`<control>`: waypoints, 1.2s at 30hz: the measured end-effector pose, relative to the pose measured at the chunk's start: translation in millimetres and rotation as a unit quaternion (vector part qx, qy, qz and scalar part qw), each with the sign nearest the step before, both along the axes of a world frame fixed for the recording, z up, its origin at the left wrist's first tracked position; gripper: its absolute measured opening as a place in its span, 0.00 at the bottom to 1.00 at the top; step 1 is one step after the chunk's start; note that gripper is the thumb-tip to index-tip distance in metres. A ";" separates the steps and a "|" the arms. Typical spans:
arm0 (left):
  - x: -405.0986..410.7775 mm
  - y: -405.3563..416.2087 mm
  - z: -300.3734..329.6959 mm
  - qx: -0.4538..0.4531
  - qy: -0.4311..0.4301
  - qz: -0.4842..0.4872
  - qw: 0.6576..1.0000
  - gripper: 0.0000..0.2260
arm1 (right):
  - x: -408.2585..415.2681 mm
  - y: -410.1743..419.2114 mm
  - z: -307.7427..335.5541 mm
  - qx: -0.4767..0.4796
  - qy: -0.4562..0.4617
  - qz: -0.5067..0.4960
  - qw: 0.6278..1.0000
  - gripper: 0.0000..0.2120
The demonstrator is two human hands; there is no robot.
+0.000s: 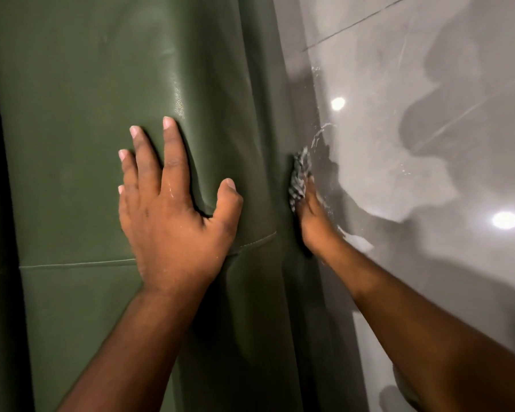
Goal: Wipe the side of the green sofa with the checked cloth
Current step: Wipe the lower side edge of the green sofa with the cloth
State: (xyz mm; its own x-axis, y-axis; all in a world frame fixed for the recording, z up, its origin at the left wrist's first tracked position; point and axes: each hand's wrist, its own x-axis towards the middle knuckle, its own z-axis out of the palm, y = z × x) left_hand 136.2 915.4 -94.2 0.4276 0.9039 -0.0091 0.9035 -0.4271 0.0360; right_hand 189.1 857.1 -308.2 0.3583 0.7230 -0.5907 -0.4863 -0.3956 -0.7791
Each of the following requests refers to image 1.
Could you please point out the person's left forearm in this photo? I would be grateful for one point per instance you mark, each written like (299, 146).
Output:
(141, 351)

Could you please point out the person's left thumb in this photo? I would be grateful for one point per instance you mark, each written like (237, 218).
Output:
(228, 201)

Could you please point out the person's right hand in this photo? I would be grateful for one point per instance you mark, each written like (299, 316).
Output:
(313, 218)

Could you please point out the person's right forearm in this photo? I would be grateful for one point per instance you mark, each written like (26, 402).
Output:
(425, 334)

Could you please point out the person's left little finger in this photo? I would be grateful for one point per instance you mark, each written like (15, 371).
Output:
(123, 201)

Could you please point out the grey soapy scrubbing sponge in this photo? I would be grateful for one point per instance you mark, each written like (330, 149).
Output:
(299, 178)

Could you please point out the green leather sofa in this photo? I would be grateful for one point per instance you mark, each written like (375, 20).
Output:
(133, 167)

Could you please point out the person's left hand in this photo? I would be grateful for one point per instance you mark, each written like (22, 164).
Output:
(176, 235)

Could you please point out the person's left middle finger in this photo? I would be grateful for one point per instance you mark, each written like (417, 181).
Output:
(146, 156)

